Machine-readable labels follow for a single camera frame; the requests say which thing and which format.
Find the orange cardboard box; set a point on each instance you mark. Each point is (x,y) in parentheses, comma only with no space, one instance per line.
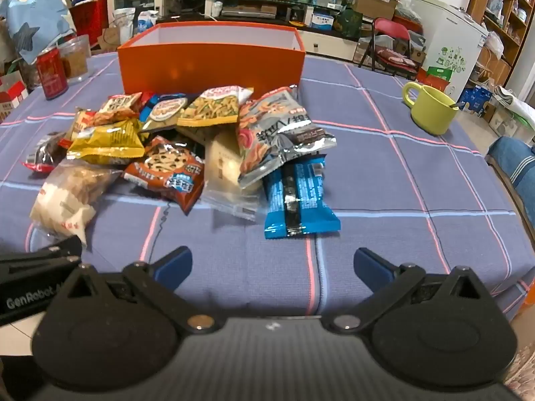
(209,67)

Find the small white fridge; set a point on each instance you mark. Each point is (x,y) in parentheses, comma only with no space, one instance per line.
(451,41)

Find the white television stand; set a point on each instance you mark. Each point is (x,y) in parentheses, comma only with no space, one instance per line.
(326,44)

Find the red folding chair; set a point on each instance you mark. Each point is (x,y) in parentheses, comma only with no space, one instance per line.
(391,33)

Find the red white carton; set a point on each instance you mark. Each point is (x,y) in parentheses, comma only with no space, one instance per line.
(10,100)

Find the clear cracker packet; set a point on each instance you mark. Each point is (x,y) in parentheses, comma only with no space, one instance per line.
(223,175)

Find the blue plaid tablecloth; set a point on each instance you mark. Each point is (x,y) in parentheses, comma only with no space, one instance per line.
(418,196)

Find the blue striped cushion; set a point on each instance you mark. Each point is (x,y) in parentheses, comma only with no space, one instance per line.
(514,167)

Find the green mug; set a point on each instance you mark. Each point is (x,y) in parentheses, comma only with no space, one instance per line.
(432,110)

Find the brown chocolate cookie packet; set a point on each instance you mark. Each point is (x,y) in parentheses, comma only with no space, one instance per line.
(167,167)

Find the blue star-print cloth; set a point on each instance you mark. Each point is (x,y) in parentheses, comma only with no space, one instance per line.
(33,16)

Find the blue white floor bag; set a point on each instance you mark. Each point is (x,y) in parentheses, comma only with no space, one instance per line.
(146,21)

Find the white glass-door cabinet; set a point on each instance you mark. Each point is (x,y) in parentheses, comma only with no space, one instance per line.
(133,0)

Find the small orange snack packet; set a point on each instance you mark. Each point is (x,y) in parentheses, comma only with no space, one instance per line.
(119,106)

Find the red storage box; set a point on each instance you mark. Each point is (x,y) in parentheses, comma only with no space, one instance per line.
(90,21)

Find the blue white tissue box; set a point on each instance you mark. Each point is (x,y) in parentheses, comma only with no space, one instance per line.
(322,21)

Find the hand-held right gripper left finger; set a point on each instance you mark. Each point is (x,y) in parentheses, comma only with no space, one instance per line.
(173,264)

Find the blue black-striped snack packet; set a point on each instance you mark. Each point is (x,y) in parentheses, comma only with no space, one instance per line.
(313,204)

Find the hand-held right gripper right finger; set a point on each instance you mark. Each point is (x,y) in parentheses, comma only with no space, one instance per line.
(374,265)

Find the blue floor box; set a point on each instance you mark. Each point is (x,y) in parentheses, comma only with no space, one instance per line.
(476,100)

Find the narrow orange yellow snack packet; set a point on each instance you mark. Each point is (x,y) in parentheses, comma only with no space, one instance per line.
(81,123)

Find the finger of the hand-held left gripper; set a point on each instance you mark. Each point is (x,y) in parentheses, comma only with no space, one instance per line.
(41,252)

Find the oval-label nut packet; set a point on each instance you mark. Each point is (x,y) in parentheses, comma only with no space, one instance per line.
(167,110)

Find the wooden bookshelf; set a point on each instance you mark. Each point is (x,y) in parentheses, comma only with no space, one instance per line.
(505,16)

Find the red drink can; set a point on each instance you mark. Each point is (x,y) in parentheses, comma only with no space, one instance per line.
(52,75)

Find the yellow green chips packet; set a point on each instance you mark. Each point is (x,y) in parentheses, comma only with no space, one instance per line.
(213,106)

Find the metal spoon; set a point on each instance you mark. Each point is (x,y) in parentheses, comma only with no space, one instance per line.
(457,105)

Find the dark green bag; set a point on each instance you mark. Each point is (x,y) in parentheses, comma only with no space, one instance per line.
(347,23)

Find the silver media player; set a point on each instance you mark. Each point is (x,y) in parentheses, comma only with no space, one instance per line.
(248,12)

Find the brown cardboard box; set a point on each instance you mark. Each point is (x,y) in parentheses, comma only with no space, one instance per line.
(376,4)

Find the small cardboard floor box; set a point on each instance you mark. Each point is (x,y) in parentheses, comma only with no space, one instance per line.
(109,39)

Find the clear white bread packet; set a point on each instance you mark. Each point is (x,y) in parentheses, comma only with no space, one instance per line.
(67,196)

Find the dark red snack packet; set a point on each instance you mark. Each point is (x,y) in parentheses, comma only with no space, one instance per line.
(44,154)

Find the silver pink snack packet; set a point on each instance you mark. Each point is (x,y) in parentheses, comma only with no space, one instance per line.
(267,133)

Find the clear glass jar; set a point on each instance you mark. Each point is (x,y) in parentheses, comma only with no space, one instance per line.
(75,60)

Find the orange green shopping bag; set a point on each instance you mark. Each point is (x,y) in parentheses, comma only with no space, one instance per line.
(436,76)

